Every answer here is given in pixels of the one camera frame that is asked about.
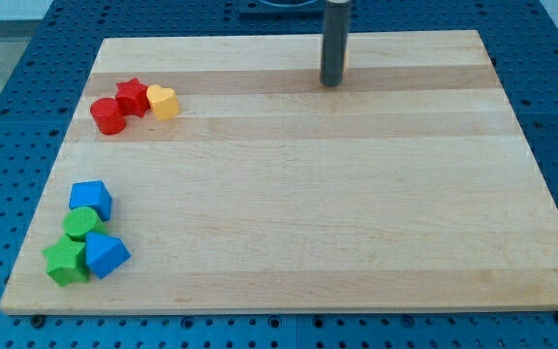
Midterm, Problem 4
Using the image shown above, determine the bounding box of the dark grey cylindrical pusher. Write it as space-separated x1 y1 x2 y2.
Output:
320 0 351 87

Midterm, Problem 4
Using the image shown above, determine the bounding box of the yellow hexagon block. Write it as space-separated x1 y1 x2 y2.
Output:
342 47 350 77

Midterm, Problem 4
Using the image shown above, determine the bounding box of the wooden board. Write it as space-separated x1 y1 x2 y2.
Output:
0 30 558 316

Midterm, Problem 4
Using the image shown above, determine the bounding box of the yellow heart block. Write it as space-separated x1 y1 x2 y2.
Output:
146 84 179 120

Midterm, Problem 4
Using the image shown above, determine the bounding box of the red star block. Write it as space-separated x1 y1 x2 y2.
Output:
115 78 150 118

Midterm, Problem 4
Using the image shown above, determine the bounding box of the red cylinder block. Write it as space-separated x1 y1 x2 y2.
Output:
90 98 126 135

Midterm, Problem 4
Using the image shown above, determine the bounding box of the blue cube block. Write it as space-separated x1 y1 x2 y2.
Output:
69 180 112 221

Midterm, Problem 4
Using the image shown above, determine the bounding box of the green cylinder block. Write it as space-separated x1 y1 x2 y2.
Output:
62 206 108 241

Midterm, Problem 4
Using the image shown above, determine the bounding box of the blue triangle block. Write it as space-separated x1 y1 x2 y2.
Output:
85 232 131 279

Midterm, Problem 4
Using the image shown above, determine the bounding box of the green star block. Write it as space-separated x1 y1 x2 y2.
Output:
42 235 89 287

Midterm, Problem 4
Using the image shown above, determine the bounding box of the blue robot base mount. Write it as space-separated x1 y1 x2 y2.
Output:
236 0 325 16

